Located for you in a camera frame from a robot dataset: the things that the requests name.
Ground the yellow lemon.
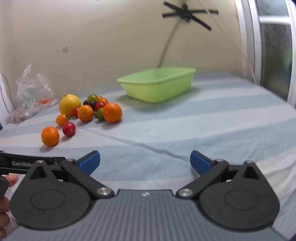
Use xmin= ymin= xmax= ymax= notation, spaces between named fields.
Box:
xmin=59 ymin=94 xmax=82 ymax=117

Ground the red apple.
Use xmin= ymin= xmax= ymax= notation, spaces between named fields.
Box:
xmin=62 ymin=122 xmax=76 ymax=137

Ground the clear plastic bag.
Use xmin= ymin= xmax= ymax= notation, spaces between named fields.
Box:
xmin=10 ymin=64 xmax=59 ymax=123

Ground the thin white cable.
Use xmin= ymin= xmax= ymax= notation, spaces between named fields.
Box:
xmin=196 ymin=0 xmax=257 ymax=84

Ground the black tape cross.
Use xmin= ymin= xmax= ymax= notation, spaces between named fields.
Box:
xmin=162 ymin=1 xmax=219 ymax=32

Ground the striped blue bed sheet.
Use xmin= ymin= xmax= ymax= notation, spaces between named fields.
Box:
xmin=0 ymin=71 xmax=296 ymax=241

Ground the orange cherry tomato with stem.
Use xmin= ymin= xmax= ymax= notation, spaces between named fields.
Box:
xmin=56 ymin=114 xmax=70 ymax=127

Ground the green plastic basin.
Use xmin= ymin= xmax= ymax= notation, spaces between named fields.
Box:
xmin=117 ymin=67 xmax=196 ymax=104

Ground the person's left hand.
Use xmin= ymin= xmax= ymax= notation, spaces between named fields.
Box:
xmin=0 ymin=174 xmax=19 ymax=239

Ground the large orange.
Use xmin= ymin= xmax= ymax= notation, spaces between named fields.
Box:
xmin=102 ymin=102 xmax=123 ymax=124

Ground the frosted window glass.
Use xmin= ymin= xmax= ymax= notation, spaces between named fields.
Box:
xmin=256 ymin=0 xmax=294 ymax=100

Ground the small mandarin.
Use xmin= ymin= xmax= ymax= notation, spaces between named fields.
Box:
xmin=77 ymin=105 xmax=94 ymax=123
xmin=41 ymin=126 xmax=60 ymax=147

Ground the white window frame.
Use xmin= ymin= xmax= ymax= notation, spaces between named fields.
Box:
xmin=234 ymin=0 xmax=296 ymax=106

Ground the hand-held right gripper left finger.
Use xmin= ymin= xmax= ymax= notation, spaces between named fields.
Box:
xmin=25 ymin=150 xmax=115 ymax=200

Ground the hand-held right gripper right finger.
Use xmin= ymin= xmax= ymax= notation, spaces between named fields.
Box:
xmin=176 ymin=150 xmax=263 ymax=200

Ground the grey wall cable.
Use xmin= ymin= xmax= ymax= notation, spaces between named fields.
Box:
xmin=157 ymin=14 xmax=185 ymax=68

